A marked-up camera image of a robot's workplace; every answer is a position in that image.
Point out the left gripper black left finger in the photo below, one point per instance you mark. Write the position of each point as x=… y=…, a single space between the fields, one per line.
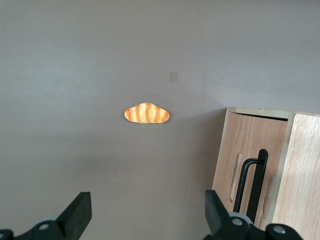
x=72 y=220

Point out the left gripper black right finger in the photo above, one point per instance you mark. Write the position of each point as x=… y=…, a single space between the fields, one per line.
x=217 y=217

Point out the wooden drawer front panel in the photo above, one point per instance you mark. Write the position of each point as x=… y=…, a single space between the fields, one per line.
x=226 y=160

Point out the light wooden drawer cabinet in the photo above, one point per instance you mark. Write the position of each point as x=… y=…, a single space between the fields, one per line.
x=302 y=175

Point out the orange striped croissant bread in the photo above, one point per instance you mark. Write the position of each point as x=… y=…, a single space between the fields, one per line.
x=146 y=113

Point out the square translucent tape patch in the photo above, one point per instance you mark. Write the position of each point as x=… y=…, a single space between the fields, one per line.
x=173 y=76

